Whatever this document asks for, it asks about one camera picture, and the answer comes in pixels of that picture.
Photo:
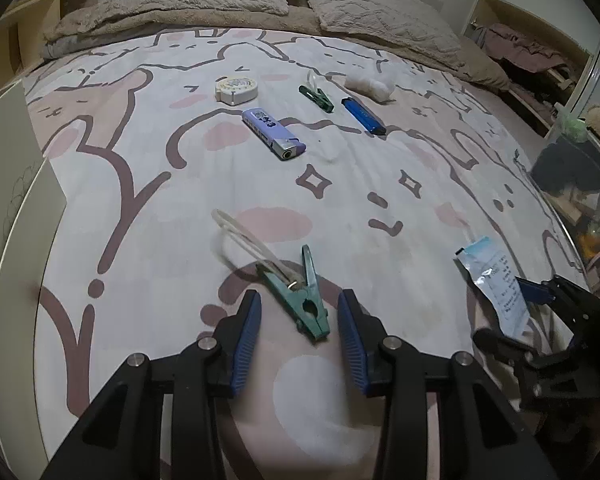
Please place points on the white storage box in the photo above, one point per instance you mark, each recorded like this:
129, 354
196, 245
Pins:
10, 200

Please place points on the blue lighter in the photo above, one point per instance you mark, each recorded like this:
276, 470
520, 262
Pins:
362, 116

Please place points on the green plastic item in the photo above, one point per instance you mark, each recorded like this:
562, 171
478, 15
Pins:
572, 127

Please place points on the printed bunny blanket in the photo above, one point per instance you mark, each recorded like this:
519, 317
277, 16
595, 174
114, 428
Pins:
180, 210

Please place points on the wooden bedside shelf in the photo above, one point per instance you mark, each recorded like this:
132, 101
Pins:
30, 10

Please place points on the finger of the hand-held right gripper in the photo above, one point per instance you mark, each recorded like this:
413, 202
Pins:
500, 342
532, 291

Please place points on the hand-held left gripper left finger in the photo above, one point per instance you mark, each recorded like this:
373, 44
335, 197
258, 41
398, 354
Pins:
245, 345

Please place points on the pile of clothes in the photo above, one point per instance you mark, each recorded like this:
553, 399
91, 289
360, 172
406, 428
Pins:
525, 55

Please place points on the pale blue sachet packet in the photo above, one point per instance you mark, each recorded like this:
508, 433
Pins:
495, 285

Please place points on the beige quilted pillow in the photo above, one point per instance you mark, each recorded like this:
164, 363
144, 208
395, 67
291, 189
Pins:
180, 5
380, 15

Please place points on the clear plastic storage bin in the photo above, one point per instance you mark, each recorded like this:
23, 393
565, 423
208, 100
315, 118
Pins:
560, 200

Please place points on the green clothes clip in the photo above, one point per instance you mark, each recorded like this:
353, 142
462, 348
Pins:
320, 100
305, 310

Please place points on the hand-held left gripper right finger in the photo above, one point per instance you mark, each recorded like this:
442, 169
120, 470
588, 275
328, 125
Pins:
352, 345

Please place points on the light purple lighter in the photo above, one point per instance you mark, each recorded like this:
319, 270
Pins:
270, 130

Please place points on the white shutter door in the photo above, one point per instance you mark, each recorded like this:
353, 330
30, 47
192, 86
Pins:
597, 75

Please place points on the wooden wall niche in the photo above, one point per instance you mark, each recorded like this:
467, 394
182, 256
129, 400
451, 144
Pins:
530, 15

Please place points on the white cotton wad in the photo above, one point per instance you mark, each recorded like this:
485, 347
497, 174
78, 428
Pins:
370, 86

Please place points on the dark cloth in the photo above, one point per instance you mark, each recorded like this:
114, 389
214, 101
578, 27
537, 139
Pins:
565, 160

